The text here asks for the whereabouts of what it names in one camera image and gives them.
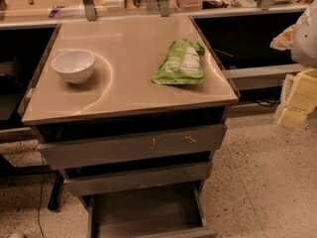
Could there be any white ceramic bowl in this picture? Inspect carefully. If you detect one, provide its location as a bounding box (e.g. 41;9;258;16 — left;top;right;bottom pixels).
52;50;95;84

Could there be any grey middle drawer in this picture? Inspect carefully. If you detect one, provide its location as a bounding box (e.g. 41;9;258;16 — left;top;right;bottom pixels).
64;161;211;196

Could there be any grey metal post left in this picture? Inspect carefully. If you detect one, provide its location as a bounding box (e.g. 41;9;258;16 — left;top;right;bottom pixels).
82;0;97;21

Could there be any grey top drawer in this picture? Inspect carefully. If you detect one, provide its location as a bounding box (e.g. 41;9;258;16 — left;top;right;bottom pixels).
38;124;227;170

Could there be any grey shelf rail right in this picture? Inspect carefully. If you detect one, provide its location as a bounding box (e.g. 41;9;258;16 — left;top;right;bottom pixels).
223;63;303;90

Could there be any black floor cable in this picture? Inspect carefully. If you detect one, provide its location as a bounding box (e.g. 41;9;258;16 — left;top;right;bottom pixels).
37;156;47;238

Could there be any grey drawer cabinet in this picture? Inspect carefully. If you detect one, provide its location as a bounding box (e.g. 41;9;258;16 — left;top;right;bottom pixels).
17;14;241;238

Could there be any black table leg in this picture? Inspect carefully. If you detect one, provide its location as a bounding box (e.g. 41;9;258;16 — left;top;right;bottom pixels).
48;173;63;211

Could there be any grey bottom drawer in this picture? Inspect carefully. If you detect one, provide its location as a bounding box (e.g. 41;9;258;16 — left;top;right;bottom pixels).
87;182;217;238

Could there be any grey drawer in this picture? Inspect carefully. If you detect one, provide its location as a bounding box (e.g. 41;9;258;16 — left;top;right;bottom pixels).
64;161;211;196
87;182;217;238
38;124;227;170

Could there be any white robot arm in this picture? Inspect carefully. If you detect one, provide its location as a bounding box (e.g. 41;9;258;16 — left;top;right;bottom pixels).
270;0;317;130

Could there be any green snack bag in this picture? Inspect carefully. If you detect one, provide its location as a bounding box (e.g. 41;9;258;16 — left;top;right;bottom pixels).
152;39;205;85

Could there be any grey metal post middle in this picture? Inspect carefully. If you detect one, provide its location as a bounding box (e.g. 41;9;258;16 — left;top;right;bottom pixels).
159;0;169;17

